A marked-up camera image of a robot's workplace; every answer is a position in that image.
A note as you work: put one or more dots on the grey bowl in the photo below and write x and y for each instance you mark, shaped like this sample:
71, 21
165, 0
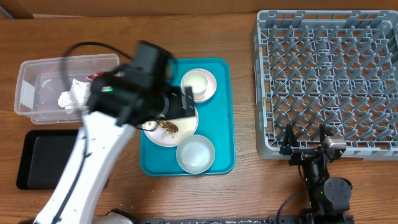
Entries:
195, 154

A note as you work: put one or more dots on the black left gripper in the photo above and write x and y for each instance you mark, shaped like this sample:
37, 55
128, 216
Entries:
177, 109

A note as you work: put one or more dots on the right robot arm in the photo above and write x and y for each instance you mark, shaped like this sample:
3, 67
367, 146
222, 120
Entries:
328, 196

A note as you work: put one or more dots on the white tissue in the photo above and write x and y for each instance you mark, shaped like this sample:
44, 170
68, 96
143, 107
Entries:
76, 97

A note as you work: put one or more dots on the white cup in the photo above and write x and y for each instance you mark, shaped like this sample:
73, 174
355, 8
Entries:
197, 80

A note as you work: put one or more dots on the grey dishwasher rack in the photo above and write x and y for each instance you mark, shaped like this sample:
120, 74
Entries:
337, 68

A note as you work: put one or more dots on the teal plastic tray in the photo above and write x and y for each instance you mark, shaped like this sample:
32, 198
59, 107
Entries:
215, 122

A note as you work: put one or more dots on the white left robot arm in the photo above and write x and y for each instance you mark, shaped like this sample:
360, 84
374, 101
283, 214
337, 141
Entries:
121, 100

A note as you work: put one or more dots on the large pink plate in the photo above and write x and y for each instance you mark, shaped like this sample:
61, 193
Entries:
187, 127

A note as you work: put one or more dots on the red snack wrapper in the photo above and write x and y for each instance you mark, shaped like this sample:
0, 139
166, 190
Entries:
91, 77

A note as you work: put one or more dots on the black tray bin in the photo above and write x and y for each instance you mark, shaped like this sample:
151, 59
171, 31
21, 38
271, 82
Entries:
44, 156

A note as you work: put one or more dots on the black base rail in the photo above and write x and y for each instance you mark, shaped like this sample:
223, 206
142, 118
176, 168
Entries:
236, 221

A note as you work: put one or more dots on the clear plastic bin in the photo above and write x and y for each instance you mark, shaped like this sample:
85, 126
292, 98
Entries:
39, 85

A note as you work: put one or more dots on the brown food scrap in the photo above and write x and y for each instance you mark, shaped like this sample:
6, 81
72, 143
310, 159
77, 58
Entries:
168, 127

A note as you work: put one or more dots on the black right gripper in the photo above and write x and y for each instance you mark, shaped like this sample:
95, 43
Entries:
300, 154

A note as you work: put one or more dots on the pink small saucer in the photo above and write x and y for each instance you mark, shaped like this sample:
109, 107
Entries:
211, 88

